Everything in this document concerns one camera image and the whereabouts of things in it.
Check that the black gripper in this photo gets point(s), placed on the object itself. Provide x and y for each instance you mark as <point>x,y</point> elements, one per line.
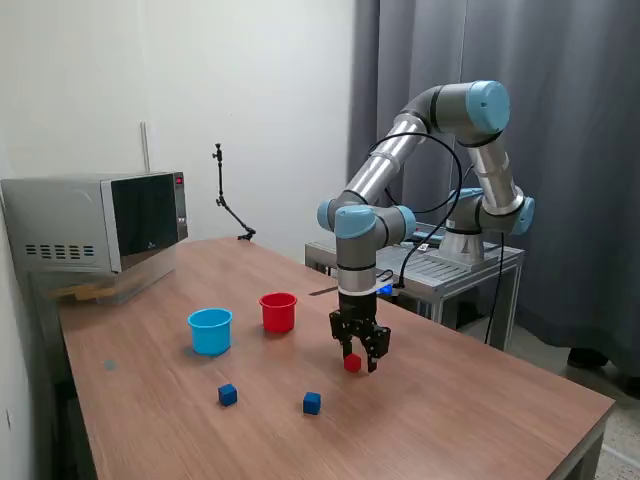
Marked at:
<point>356,312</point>

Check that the red cube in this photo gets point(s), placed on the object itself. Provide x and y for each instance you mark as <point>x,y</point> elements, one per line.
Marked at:
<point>352,364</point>

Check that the blue cube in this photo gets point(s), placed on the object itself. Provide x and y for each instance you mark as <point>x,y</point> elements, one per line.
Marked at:
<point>311,404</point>
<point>227,396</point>

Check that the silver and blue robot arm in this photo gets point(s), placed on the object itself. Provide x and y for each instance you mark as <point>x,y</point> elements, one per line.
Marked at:
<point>375,165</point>

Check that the red plastic cup bin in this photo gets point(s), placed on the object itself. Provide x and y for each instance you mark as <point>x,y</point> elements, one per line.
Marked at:
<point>277,320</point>

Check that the blue plastic cup bin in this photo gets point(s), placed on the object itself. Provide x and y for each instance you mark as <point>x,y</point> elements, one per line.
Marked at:
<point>210,335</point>

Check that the black tape strip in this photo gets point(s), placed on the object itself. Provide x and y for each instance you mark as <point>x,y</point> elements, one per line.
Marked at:
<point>322,291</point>

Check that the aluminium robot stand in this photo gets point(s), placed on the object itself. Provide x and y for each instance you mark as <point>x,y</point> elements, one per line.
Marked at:
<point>450,272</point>

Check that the blue teach pendant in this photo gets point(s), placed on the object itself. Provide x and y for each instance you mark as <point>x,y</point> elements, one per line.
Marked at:
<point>430,233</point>

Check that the clear plastic box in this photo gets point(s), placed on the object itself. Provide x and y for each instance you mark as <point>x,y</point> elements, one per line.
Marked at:
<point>140,285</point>

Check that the grey round sticker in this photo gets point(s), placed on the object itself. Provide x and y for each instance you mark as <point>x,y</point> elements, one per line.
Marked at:
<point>109,365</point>

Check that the grey curtain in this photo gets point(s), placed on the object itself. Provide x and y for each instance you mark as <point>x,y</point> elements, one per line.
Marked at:
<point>575,150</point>

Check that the wooden blocks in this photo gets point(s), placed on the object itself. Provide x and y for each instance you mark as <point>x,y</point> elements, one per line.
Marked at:
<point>75,294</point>

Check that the silver microwave oven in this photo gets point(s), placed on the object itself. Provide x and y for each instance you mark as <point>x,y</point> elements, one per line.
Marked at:
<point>60,220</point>

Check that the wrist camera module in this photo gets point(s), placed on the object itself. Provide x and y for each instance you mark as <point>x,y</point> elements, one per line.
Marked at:
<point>386,289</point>

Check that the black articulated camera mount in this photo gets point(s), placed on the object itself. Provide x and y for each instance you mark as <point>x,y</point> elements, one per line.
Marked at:
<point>220,185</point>

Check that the white wall pipe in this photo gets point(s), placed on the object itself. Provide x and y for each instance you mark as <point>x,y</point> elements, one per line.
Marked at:
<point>145,150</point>

